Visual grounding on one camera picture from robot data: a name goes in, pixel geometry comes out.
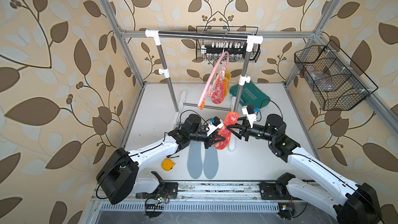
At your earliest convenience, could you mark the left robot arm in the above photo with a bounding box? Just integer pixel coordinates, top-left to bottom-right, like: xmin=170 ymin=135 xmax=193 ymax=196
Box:
xmin=96 ymin=114 xmax=225 ymax=205

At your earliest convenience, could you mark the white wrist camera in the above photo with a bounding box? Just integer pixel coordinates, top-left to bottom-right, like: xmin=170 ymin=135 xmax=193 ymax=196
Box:
xmin=207 ymin=117 xmax=223 ymax=136
xmin=242 ymin=105 xmax=259 ymax=124

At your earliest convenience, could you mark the light blue insole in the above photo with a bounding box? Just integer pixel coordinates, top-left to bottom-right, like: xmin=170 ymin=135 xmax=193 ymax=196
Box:
xmin=187 ymin=141 xmax=203 ymax=179
xmin=203 ymin=146 xmax=219 ymax=179

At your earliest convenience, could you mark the white clothes rack with steel bars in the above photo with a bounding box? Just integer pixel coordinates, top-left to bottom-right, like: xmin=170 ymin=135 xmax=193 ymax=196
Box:
xmin=145 ymin=29 xmax=263 ymax=96

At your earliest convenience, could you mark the pink multi-clip hanger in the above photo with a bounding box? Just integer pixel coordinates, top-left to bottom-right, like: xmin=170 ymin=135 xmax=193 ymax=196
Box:
xmin=197 ymin=51 xmax=230 ymax=106

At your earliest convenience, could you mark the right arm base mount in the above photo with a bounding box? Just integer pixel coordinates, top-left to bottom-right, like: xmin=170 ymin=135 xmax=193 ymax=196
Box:
xmin=259 ymin=173 xmax=299 ymax=200

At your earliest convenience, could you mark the green plastic tool case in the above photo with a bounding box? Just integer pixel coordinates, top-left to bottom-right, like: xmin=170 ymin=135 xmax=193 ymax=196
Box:
xmin=239 ymin=82 xmax=271 ymax=109

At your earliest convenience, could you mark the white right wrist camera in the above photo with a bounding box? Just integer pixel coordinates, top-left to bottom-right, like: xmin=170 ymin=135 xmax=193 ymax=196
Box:
xmin=242 ymin=105 xmax=259 ymax=124

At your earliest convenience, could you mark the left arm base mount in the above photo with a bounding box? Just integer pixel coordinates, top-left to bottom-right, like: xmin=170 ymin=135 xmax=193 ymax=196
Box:
xmin=135 ymin=171 xmax=178 ymax=218

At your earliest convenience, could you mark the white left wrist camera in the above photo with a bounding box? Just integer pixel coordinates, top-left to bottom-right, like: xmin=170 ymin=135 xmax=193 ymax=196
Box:
xmin=207 ymin=117 xmax=223 ymax=136

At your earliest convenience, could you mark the red insole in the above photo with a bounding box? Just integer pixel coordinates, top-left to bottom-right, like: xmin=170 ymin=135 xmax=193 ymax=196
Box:
xmin=211 ymin=81 xmax=226 ymax=105
xmin=215 ymin=112 xmax=239 ymax=150

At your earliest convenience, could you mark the aluminium frame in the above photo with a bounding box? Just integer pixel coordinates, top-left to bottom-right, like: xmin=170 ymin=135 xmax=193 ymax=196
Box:
xmin=77 ymin=0 xmax=398 ymax=224

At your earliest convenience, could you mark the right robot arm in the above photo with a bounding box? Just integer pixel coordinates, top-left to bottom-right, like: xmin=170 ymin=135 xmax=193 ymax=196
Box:
xmin=227 ymin=114 xmax=383 ymax=224

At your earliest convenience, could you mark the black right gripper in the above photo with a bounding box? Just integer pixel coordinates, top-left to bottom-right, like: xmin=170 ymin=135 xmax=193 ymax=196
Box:
xmin=227 ymin=116 xmax=276 ymax=143

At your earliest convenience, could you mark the black wire basket back wall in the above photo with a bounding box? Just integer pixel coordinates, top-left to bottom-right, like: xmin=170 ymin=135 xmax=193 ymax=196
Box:
xmin=193 ymin=26 xmax=258 ymax=65

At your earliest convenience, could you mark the black wire basket right wall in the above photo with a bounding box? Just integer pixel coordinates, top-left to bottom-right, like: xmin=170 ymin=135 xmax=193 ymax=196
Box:
xmin=294 ymin=40 xmax=378 ymax=111

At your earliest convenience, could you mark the orange clothes peg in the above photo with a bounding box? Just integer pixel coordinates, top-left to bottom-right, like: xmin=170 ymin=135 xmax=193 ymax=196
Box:
xmin=198 ymin=101 xmax=205 ymax=110

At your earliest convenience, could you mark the yellow tape measure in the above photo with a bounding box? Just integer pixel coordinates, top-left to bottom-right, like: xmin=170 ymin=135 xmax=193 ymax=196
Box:
xmin=161 ymin=158 xmax=175 ymax=172

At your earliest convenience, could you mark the black wire basket wall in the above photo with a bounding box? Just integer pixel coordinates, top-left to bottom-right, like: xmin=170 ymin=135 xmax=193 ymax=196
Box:
xmin=294 ymin=40 xmax=378 ymax=111
xmin=193 ymin=26 xmax=258 ymax=65

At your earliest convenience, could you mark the plastic bag in basket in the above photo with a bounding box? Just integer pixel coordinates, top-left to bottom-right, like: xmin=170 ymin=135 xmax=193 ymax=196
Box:
xmin=306 ymin=65 xmax=334 ymax=91

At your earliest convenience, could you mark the small electronics board with wires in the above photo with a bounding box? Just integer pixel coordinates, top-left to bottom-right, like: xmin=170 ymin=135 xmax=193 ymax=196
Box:
xmin=278 ymin=203 xmax=295 ymax=220

